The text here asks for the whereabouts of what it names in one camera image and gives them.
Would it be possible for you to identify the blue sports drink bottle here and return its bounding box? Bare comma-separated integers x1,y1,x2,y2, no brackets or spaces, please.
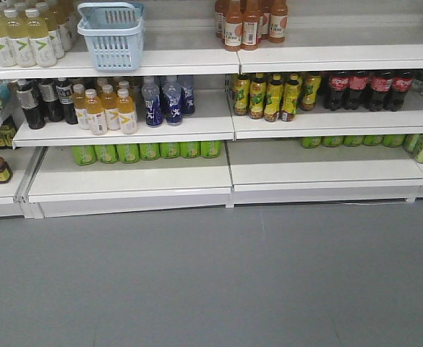
142,76,163,127
163,75,183,126
178,75,195,116

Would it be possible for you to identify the green soda can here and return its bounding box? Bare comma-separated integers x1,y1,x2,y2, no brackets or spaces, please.
200,140,222,158
159,142,180,159
94,145,118,163
179,141,201,158
139,143,161,160
72,145,97,166
116,144,140,163

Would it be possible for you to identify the orange juice bottle front left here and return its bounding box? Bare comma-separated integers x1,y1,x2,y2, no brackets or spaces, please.
224,0,242,51

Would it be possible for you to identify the yellow vitamin drink bottle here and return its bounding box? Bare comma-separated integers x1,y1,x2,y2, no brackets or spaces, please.
101,84,121,130
85,89,108,135
73,83,90,130
117,88,137,134

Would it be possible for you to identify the yellow lemon tea bottle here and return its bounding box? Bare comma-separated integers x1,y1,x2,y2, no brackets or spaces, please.
280,73,300,121
249,72,266,119
264,73,283,122
299,72,322,111
233,74,250,116

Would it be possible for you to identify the dark cola bottle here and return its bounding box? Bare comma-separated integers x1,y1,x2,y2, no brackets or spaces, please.
385,70,413,111
343,70,369,110
323,71,351,111
367,70,393,111

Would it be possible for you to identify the white right shelf unit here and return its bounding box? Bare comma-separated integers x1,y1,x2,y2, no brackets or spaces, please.
227,1,423,205

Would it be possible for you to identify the orange juice bottle front right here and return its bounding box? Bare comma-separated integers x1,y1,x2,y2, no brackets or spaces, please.
241,0,260,51

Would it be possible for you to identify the white left shelf unit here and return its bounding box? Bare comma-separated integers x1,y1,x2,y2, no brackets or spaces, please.
0,1,240,219

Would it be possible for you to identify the dark tea bottle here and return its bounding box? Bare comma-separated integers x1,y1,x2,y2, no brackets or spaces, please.
17,79,45,129
38,79,64,122
56,77,78,125

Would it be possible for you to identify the white shelf unit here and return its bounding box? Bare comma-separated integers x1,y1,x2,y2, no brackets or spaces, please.
0,1,240,219
227,1,423,205

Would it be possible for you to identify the orange juice bottle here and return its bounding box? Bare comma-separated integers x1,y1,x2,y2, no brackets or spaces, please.
241,0,260,51
224,0,242,51
269,0,288,43

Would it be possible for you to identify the light blue plastic basket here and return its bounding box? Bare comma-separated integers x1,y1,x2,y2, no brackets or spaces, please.
77,1,145,72

